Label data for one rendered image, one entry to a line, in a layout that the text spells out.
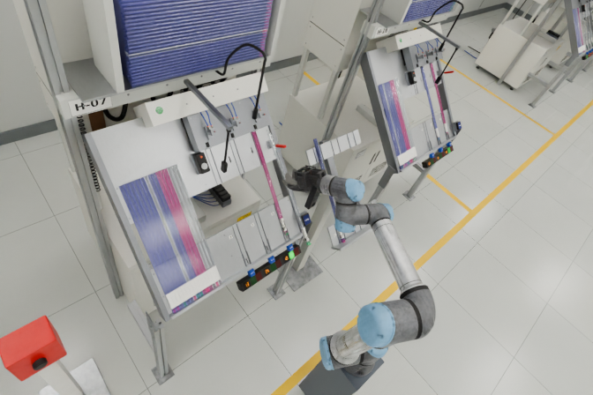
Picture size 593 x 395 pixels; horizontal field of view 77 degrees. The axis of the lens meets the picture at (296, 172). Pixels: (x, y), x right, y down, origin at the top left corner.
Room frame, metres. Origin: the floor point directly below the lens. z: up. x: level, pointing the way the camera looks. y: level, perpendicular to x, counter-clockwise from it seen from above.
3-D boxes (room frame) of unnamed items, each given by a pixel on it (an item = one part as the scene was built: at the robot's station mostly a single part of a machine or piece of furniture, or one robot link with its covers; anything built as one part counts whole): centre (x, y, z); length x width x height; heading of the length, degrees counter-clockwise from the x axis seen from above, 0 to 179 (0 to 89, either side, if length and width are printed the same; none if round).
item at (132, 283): (1.12, 0.60, 0.31); 0.70 x 0.65 x 0.62; 145
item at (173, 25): (1.10, 0.46, 1.52); 0.51 x 0.13 x 0.27; 145
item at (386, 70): (2.21, -0.40, 0.65); 1.01 x 0.73 x 1.29; 55
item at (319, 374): (0.63, -0.49, 0.27); 0.18 x 0.18 x 0.55; 54
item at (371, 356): (0.62, -0.48, 0.72); 0.13 x 0.12 x 0.14; 117
